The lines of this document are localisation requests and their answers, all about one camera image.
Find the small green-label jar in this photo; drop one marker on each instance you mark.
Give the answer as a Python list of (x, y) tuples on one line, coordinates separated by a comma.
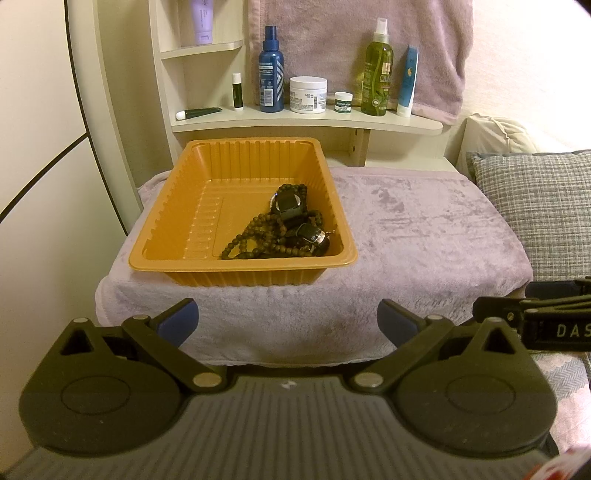
[(343, 102)]

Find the grey checked pillow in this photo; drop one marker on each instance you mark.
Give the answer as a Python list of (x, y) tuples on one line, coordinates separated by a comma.
[(535, 203)]

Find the cream wooden shelf unit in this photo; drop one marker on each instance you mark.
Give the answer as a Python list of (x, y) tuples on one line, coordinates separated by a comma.
[(286, 121)]

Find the lilac tube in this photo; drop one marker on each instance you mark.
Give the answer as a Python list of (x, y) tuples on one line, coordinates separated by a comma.
[(202, 23)]

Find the blue and white tube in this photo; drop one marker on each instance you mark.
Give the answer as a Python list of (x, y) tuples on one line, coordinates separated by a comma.
[(407, 83)]

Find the orange plastic tray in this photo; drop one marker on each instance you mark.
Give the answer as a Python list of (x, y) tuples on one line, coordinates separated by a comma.
[(198, 230)]

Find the green spray bottle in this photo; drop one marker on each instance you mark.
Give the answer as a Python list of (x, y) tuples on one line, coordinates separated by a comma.
[(377, 78)]

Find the silver wristwatch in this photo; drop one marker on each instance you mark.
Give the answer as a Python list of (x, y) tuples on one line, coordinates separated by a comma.
[(316, 240)]

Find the lip balm stick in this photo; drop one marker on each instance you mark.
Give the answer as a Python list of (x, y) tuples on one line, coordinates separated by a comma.
[(237, 94)]

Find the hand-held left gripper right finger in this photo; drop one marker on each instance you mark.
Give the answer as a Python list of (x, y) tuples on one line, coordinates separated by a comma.
[(397, 321)]

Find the cream pillow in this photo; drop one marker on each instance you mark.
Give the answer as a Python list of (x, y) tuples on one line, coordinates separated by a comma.
[(494, 134)]

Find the lilac knit bedspread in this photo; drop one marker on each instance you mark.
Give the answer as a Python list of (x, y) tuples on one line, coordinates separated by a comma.
[(568, 397)]

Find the lilac fleece blanket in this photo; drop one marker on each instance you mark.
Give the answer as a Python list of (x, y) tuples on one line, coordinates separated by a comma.
[(415, 230)]

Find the black tube white cap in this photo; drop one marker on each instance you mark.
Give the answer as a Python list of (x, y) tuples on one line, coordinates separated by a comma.
[(201, 112)]

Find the white cream jar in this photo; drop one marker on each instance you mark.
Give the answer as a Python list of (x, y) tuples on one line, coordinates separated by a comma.
[(308, 97)]

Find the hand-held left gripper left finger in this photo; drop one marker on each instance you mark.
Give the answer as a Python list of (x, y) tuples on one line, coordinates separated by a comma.
[(178, 319)]

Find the hanging lilac towel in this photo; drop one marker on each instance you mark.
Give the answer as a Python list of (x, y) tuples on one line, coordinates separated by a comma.
[(332, 41)]

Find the blue spray bottle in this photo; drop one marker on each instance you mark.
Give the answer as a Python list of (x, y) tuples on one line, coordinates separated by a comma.
[(271, 78)]

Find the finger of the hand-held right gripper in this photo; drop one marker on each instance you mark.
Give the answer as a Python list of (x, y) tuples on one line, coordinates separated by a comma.
[(551, 288), (496, 311)]

